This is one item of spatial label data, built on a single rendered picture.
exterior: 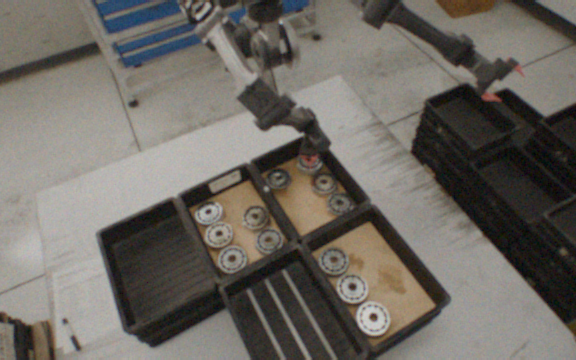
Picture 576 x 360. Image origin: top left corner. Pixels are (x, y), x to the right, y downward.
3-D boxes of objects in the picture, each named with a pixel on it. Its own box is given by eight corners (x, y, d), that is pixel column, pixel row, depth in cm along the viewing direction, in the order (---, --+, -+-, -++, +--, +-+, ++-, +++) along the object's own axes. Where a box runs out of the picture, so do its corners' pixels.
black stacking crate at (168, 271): (109, 246, 145) (95, 232, 136) (183, 211, 152) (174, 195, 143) (139, 343, 125) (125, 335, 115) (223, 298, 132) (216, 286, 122)
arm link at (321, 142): (306, 104, 132) (288, 121, 134) (323, 126, 126) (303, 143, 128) (322, 119, 142) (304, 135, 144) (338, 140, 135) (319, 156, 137)
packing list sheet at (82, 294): (47, 276, 152) (47, 276, 152) (106, 251, 157) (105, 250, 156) (58, 357, 134) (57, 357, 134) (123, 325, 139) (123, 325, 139)
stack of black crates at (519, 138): (457, 128, 255) (469, 103, 236) (493, 112, 261) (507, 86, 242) (502, 172, 233) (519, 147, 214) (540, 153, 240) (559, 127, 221)
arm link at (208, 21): (205, -1, 114) (193, 12, 116) (217, 16, 109) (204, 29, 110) (225, 18, 122) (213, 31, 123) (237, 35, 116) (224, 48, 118)
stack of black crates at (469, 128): (406, 152, 246) (423, 99, 209) (445, 134, 252) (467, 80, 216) (448, 199, 225) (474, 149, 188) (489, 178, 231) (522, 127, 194)
